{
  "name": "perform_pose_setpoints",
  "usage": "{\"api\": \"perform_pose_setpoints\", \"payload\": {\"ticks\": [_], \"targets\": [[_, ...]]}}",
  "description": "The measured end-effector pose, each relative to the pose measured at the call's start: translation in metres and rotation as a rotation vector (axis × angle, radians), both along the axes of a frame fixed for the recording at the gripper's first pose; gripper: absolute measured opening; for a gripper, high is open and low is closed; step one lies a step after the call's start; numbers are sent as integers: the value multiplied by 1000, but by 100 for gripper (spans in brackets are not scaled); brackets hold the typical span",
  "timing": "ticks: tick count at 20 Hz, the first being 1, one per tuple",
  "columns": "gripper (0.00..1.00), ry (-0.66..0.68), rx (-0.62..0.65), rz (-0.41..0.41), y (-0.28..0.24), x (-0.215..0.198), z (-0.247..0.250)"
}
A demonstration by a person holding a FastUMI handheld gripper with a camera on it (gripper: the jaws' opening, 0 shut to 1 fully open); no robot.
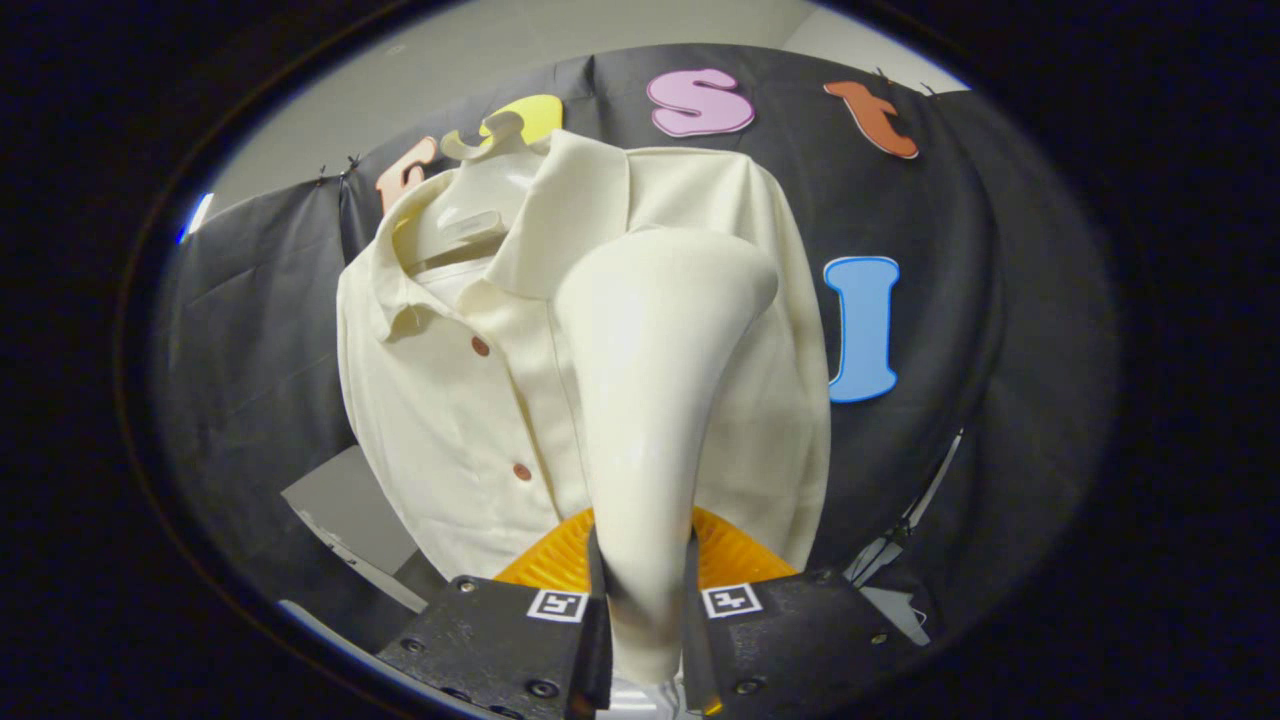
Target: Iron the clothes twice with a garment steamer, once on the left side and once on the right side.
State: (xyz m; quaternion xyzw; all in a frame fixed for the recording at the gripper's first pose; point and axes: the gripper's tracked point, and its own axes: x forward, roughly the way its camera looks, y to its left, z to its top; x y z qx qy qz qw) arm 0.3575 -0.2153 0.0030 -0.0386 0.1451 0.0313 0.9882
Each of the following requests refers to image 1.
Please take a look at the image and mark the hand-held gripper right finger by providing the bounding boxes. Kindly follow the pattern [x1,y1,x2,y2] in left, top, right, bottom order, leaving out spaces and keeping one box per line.
[684,506,916,720]

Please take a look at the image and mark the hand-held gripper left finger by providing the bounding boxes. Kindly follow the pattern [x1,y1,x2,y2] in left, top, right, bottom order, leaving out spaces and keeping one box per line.
[378,508,613,720]

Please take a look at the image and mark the white garment steamer head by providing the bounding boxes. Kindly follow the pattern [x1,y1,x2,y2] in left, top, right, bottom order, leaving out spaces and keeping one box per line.
[553,228,780,687]

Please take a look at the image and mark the cream button-up shirt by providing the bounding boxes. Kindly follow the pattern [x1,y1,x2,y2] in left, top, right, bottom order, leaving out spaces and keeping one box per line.
[336,130,833,583]

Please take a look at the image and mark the grey drawer cabinet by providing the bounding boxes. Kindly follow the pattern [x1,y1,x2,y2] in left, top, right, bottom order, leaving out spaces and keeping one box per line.
[281,445,451,613]

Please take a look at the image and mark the white plastic hanger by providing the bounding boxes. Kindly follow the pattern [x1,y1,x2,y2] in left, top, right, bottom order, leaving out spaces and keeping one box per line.
[398,110,553,278]

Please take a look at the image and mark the black cables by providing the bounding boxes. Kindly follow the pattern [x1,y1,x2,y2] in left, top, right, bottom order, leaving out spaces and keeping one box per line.
[843,428,968,591]

